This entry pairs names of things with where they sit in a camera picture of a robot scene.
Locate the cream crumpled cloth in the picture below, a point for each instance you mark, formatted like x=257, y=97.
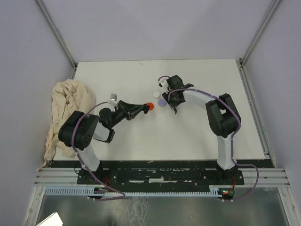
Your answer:
x=67, y=96

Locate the slotted cable duct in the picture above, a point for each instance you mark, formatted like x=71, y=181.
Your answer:
x=94, y=191

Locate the white earbud charging case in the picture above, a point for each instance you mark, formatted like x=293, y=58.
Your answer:
x=156, y=94

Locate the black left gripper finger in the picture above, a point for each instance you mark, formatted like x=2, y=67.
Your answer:
x=128, y=106
x=137, y=110

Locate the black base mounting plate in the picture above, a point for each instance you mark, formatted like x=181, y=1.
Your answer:
x=205, y=172

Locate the orange earbud charging case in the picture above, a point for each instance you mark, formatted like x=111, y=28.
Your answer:
x=150, y=105

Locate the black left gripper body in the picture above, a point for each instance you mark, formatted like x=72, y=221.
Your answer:
x=124, y=111

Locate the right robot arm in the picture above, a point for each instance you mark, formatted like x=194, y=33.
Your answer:
x=223, y=117

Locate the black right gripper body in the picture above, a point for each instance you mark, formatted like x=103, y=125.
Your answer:
x=172, y=102

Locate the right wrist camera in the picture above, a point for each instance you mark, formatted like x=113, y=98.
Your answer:
x=162, y=83

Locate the lilac earbud charging case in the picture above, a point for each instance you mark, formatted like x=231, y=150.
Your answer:
x=162, y=102

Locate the black earbud charging case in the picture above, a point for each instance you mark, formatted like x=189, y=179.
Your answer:
x=146, y=109

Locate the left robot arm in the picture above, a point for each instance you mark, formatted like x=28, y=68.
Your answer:
x=81, y=128

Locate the white paper sheet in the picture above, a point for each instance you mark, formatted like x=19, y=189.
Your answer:
x=52, y=220

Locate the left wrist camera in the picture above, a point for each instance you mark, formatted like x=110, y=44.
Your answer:
x=113, y=97

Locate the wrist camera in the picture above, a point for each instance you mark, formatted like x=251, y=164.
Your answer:
x=113, y=97
x=162, y=83

